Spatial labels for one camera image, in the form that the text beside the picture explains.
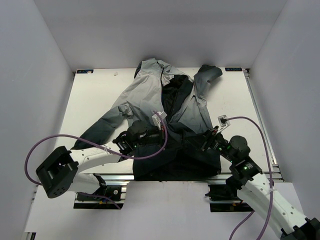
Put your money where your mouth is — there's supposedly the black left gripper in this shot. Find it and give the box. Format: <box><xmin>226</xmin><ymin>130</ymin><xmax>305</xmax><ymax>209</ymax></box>
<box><xmin>134</xmin><ymin>124</ymin><xmax>181</xmax><ymax>151</ymax></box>

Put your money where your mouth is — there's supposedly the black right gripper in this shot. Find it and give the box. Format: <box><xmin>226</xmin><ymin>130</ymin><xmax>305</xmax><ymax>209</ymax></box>
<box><xmin>185</xmin><ymin>125</ymin><xmax>236</xmax><ymax>163</ymax></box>

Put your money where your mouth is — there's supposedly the grey gradient zip jacket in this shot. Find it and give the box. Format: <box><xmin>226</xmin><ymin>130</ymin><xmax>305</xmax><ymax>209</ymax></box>
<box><xmin>73</xmin><ymin>58</ymin><xmax>223</xmax><ymax>181</ymax></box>

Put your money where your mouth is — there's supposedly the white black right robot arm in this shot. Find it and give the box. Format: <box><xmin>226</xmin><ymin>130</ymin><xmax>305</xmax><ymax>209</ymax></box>
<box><xmin>185</xmin><ymin>129</ymin><xmax>320</xmax><ymax>240</ymax></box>

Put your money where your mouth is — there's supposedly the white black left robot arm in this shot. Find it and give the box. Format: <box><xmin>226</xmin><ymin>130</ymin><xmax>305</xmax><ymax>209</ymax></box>
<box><xmin>36</xmin><ymin>120</ymin><xmax>168</xmax><ymax>200</ymax></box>

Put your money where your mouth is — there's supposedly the right blue table label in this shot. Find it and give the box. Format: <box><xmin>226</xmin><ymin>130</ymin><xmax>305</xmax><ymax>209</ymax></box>
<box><xmin>224</xmin><ymin>67</ymin><xmax>243</xmax><ymax>72</ymax></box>

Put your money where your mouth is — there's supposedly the blue table label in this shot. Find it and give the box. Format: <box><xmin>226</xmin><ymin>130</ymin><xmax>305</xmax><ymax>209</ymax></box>
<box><xmin>224</xmin><ymin>67</ymin><xmax>243</xmax><ymax>72</ymax></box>
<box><xmin>76</xmin><ymin>69</ymin><xmax>94</xmax><ymax>74</ymax></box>

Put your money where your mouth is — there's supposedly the left blue table label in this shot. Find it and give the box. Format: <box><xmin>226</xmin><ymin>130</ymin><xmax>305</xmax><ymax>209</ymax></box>
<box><xmin>76</xmin><ymin>69</ymin><xmax>94</xmax><ymax>74</ymax></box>

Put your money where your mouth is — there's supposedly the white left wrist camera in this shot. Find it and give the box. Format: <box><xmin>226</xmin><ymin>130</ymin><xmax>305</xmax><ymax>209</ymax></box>
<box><xmin>152</xmin><ymin>111</ymin><xmax>167</xmax><ymax>130</ymax></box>

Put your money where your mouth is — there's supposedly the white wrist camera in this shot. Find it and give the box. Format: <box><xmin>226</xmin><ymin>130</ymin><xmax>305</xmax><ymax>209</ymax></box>
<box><xmin>217</xmin><ymin>115</ymin><xmax>230</xmax><ymax>131</ymax></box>
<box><xmin>152</xmin><ymin>111</ymin><xmax>167</xmax><ymax>130</ymax></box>

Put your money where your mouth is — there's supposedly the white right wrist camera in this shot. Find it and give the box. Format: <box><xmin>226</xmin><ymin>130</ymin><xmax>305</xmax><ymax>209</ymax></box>
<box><xmin>217</xmin><ymin>115</ymin><xmax>230</xmax><ymax>131</ymax></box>

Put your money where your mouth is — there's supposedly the aluminium front table rail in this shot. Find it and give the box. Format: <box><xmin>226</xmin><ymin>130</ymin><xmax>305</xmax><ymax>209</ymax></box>
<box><xmin>74</xmin><ymin>173</ymin><xmax>283</xmax><ymax>182</ymax></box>

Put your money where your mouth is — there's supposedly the aluminium table rail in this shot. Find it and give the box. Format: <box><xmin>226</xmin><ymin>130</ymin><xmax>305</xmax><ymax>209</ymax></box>
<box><xmin>74</xmin><ymin>173</ymin><xmax>283</xmax><ymax>182</ymax></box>
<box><xmin>243</xmin><ymin>68</ymin><xmax>281</xmax><ymax>173</ymax></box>

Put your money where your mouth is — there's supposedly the aluminium right table rail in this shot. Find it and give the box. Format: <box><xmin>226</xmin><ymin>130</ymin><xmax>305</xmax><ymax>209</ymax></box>
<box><xmin>243</xmin><ymin>68</ymin><xmax>281</xmax><ymax>173</ymax></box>

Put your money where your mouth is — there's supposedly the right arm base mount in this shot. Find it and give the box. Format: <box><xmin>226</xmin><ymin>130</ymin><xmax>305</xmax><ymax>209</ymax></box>
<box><xmin>204</xmin><ymin>184</ymin><xmax>253</xmax><ymax>213</ymax></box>

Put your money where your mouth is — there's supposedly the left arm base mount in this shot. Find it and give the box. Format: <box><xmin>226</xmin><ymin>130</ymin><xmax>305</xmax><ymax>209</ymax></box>
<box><xmin>73</xmin><ymin>180</ymin><xmax>129</xmax><ymax>210</ymax></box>

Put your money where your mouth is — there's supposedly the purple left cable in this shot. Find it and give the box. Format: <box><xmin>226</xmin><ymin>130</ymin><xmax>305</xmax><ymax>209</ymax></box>
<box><xmin>24</xmin><ymin>111</ymin><xmax>168</xmax><ymax>210</ymax></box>

